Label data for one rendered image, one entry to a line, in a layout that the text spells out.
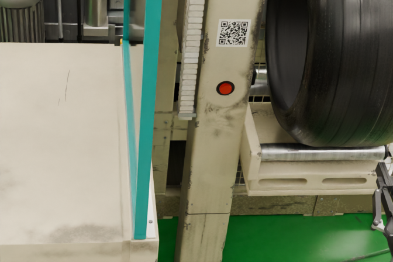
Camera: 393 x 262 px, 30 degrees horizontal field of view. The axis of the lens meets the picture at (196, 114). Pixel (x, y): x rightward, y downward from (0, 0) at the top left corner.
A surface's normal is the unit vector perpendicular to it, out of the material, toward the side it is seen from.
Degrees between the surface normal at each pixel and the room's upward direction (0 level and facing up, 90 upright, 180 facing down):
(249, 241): 0
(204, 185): 90
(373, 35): 61
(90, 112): 0
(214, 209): 90
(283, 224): 0
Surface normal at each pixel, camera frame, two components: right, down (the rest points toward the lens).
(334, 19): -0.56, 0.02
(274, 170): 0.09, -0.78
